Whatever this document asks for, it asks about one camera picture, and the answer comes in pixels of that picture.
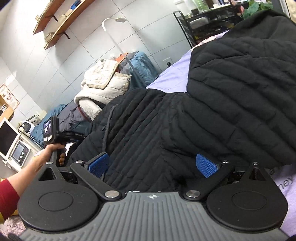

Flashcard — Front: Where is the white monitor device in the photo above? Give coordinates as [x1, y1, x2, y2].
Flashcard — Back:
[0, 118, 20, 160]

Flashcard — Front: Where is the black quilted jacket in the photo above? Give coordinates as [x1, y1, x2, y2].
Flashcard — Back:
[67, 10, 295, 192]

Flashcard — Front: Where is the left hand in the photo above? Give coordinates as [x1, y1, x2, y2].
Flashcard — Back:
[29, 144, 65, 173]

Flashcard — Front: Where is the black metal rack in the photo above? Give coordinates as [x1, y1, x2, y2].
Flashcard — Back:
[173, 2, 248, 48]

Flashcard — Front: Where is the white gooseneck lamp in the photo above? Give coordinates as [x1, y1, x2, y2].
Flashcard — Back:
[102, 17, 127, 56]

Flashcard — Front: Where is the lower wooden wall shelf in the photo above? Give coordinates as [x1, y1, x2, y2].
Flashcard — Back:
[44, 0, 94, 50]

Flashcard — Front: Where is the wooden wall shelf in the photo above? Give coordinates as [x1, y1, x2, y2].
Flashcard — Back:
[33, 0, 64, 35]
[44, 0, 94, 50]

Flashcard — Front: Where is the upper wooden wall shelf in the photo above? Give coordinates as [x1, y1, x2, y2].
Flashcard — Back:
[33, 0, 64, 35]

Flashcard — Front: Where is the small screen control unit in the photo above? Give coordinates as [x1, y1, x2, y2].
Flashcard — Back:
[11, 141, 30, 167]

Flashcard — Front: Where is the grey garment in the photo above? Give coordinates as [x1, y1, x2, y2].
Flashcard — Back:
[57, 102, 91, 133]

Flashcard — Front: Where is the cream puffer jacket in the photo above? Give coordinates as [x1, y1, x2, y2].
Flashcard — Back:
[74, 59, 131, 120]

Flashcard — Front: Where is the green potted plant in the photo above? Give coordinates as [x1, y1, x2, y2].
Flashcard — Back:
[242, 0, 273, 19]

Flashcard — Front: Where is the lilac printed bed sheet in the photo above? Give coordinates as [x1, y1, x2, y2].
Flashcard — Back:
[146, 31, 228, 93]

